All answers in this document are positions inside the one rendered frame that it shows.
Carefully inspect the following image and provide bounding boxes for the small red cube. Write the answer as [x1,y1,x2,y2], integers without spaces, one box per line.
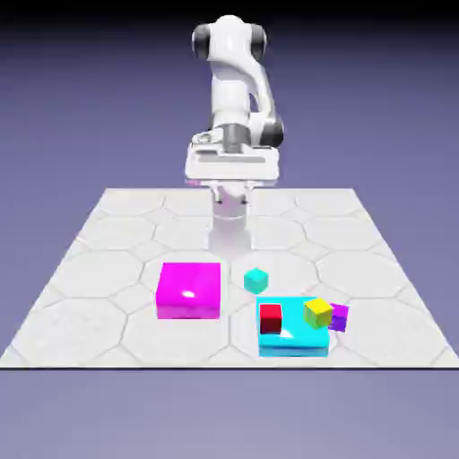
[258,303,283,335]

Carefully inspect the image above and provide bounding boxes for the large cyan box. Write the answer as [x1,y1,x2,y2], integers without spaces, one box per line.
[255,296,331,359]

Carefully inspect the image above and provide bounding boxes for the small purple cube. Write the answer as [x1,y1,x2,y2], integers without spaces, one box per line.
[327,303,350,333]

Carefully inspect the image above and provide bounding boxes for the small yellow cube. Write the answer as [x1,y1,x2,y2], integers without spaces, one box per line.
[303,297,333,331]

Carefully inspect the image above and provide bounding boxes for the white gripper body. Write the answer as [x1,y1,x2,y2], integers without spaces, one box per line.
[184,142,281,188]

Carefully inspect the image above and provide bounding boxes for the small teal cube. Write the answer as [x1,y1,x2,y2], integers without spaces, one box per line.
[243,266,270,296]

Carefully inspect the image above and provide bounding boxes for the large magenta box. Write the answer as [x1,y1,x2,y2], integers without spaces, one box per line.
[155,262,222,321]

